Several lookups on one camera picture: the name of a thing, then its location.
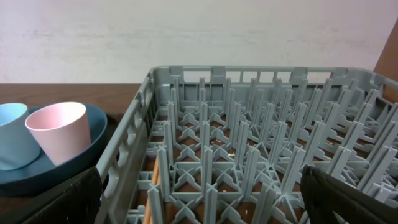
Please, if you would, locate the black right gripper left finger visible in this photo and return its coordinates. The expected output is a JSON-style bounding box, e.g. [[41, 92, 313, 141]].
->
[[21, 167, 103, 224]]

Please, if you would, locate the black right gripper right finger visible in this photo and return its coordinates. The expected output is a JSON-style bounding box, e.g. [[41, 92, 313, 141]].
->
[[300, 165, 397, 224]]

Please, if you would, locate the grey dishwasher rack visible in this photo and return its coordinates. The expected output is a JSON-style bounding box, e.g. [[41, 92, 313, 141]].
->
[[96, 66, 397, 223]]

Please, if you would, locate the dark blue plate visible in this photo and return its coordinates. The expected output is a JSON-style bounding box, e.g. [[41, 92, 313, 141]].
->
[[1, 103, 108, 197]]

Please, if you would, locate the wooden chopstick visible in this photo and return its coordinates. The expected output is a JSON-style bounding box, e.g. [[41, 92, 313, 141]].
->
[[151, 157, 160, 185], [142, 174, 160, 224]]

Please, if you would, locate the pink cup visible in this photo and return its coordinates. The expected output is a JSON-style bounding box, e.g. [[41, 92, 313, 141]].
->
[[25, 102, 91, 166]]

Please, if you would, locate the light blue cup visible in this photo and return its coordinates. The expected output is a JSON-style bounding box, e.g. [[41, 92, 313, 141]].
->
[[1, 103, 41, 170]]

